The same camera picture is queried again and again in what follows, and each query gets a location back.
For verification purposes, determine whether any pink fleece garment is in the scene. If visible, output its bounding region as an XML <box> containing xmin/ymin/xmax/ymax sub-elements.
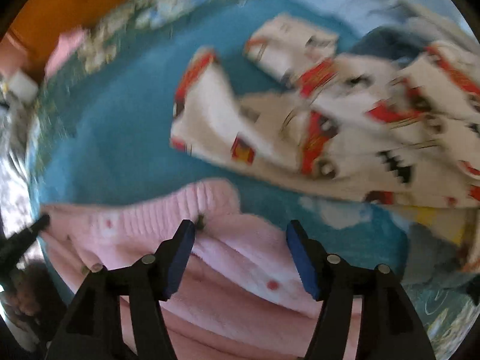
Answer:
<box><xmin>41</xmin><ymin>179</ymin><xmax>320</xmax><ymax>359</ymax></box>

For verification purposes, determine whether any grey floral quilt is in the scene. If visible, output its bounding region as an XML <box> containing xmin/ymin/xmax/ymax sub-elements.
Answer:
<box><xmin>0</xmin><ymin>78</ymin><xmax>43</xmax><ymax>350</ymax></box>

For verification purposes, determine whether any dark grey garment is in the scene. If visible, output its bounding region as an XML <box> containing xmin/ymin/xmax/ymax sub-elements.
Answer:
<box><xmin>402</xmin><ymin>223</ymin><xmax>479</xmax><ymax>289</ymax></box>

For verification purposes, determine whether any teal floral plush blanket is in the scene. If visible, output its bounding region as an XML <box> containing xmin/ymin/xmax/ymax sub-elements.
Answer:
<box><xmin>28</xmin><ymin>0</ymin><xmax>479</xmax><ymax>359</ymax></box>

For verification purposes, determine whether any white car print pajamas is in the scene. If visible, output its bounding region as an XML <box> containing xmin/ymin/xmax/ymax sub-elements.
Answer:
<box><xmin>170</xmin><ymin>9</ymin><xmax>479</xmax><ymax>212</ymax></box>

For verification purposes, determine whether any pink striped cloth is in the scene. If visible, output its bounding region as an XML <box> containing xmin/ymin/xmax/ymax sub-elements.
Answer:
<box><xmin>44</xmin><ymin>27</ymin><xmax>89</xmax><ymax>80</ymax></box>

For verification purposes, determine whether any orange wooden headboard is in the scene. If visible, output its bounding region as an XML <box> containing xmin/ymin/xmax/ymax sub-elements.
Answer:
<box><xmin>1</xmin><ymin>0</ymin><xmax>125</xmax><ymax>82</ymax></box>

